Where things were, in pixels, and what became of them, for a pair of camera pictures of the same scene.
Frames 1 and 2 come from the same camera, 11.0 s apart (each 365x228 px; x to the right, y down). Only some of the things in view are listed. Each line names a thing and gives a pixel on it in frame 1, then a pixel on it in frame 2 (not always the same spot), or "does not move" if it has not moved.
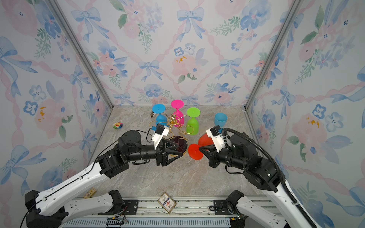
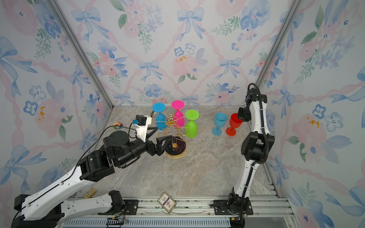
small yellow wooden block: [90, 193] does not move
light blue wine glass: [220, 119] does not move
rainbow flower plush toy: [118, 125] does not move
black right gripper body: [225, 156] -> [244, 114]
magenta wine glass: [178, 104] does not move
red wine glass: [194, 150] -> [235, 123]
